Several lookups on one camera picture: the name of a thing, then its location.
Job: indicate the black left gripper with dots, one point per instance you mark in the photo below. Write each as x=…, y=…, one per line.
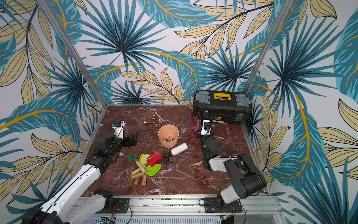
x=126, y=140

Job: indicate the green toy rake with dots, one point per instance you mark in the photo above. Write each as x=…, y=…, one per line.
x=140, y=168

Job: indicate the pink spray bottle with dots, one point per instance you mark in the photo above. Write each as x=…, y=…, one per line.
x=193, y=126

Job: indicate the small white spray bottle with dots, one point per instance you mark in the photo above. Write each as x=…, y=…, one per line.
x=173, y=152

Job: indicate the red toy shovel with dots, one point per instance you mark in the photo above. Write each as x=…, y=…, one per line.
x=154, y=159

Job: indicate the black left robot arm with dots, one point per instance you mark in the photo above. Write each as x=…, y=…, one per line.
x=59, y=209

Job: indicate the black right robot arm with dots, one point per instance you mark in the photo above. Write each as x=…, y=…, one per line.
x=245, y=177

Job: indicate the light green narrow trowel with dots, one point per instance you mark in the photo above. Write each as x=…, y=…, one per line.
x=144, y=159

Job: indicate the black yellow toolbox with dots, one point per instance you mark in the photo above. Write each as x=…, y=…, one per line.
x=222, y=106

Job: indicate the light green wide trowel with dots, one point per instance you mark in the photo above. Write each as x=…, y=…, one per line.
x=150, y=171

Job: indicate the silver wrench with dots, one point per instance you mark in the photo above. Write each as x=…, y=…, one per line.
x=159, y=117

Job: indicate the peach plastic flower pot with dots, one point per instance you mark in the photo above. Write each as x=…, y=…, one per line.
x=168, y=136

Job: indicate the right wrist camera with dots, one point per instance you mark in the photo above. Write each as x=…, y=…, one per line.
x=205, y=128

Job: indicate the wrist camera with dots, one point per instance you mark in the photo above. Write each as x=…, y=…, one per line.
x=205, y=128
x=118, y=127

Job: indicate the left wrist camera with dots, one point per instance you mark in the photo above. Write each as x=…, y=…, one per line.
x=118, y=127

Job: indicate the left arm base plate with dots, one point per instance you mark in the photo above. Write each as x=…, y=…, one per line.
x=115, y=205

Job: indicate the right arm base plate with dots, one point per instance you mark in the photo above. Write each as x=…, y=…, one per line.
x=217, y=205

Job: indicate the aluminium front rail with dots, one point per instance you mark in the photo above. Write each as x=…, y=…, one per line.
x=189, y=205

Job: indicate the right aluminium corner post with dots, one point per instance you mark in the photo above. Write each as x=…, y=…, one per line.
x=284, y=10

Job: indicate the aluminium corner post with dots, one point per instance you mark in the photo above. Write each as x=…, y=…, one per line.
x=284, y=10
x=55, y=21

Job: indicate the left aluminium corner post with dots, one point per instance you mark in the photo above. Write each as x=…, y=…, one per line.
x=55, y=21

